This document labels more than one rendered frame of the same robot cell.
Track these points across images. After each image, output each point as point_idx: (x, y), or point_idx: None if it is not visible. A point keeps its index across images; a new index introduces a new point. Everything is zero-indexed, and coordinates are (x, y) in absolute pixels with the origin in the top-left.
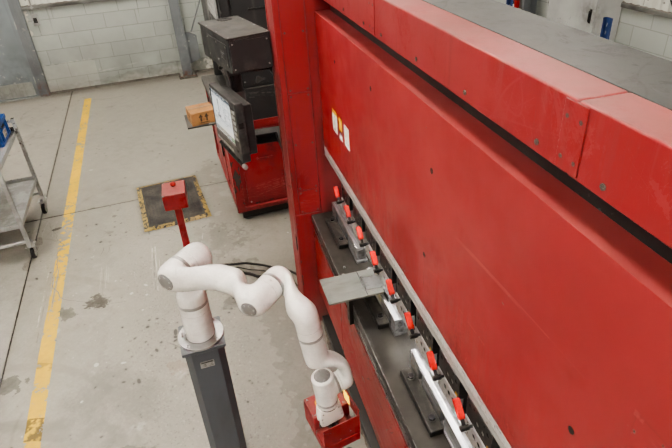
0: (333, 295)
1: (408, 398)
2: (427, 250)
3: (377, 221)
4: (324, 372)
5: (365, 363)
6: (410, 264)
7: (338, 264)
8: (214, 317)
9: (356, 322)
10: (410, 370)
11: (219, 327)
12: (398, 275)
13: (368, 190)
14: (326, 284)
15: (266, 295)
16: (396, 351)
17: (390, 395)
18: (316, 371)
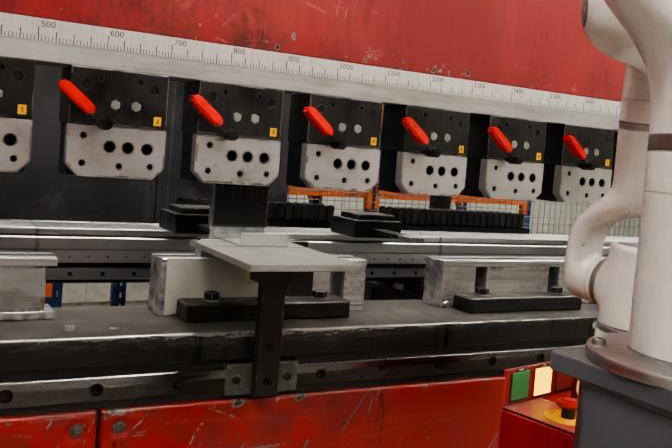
0: (322, 261)
1: (519, 313)
2: None
3: (301, 24)
4: (628, 243)
5: (355, 440)
6: (471, 31)
7: (45, 335)
8: (571, 356)
9: (297, 360)
10: (464, 294)
11: (621, 336)
12: (414, 98)
13: None
14: (273, 262)
15: None
16: (407, 311)
17: (516, 332)
18: (634, 247)
